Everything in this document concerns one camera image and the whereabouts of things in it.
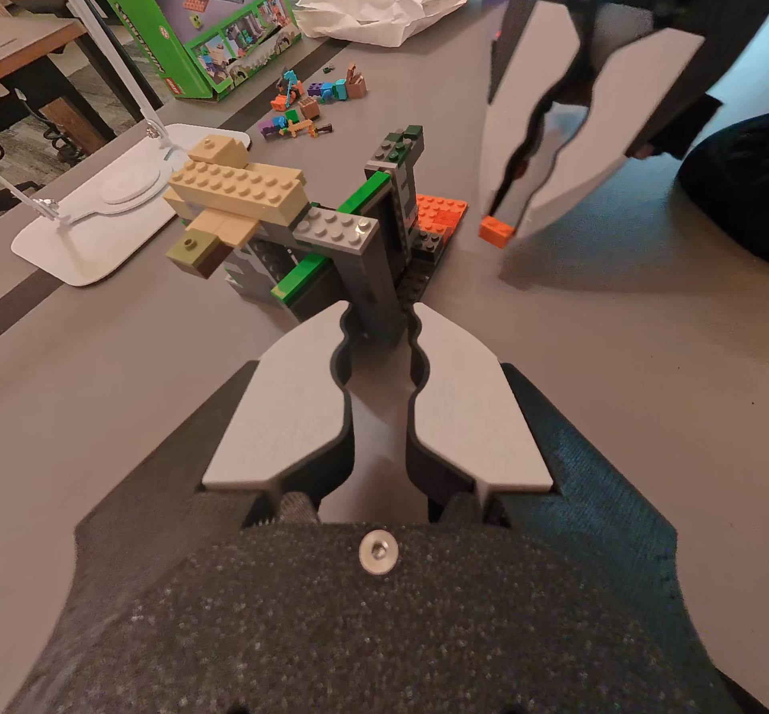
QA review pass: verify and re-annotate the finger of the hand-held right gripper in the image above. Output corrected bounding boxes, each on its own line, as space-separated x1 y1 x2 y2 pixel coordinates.
513 28 707 240
481 0 584 219

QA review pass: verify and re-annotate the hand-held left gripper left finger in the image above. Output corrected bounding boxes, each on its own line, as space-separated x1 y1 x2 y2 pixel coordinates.
201 299 355 492

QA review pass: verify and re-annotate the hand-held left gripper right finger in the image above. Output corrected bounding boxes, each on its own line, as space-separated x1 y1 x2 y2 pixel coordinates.
407 302 554 495

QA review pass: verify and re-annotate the orange slope brick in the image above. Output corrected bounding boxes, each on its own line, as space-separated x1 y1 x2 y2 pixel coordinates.
479 215 517 249

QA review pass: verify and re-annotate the brick building model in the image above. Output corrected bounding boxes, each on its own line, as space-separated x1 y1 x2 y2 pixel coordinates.
163 124 469 348

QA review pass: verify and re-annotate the brown top office desk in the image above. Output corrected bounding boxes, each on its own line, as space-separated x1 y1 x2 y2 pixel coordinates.
0 0 115 156

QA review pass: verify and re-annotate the black mesh office chair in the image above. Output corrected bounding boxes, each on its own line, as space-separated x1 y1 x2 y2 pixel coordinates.
676 116 769 261

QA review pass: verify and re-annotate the crumpled white paper bag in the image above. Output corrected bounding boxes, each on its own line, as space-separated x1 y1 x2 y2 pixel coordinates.
294 0 507 48

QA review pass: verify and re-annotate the pile of small brick figures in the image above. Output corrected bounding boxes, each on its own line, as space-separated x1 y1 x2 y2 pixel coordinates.
258 64 368 141

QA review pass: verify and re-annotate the white book stand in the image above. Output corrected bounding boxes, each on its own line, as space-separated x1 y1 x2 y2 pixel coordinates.
0 0 252 288

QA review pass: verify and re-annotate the toy brick set box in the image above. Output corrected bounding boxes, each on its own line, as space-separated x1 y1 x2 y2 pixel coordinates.
78 0 303 103

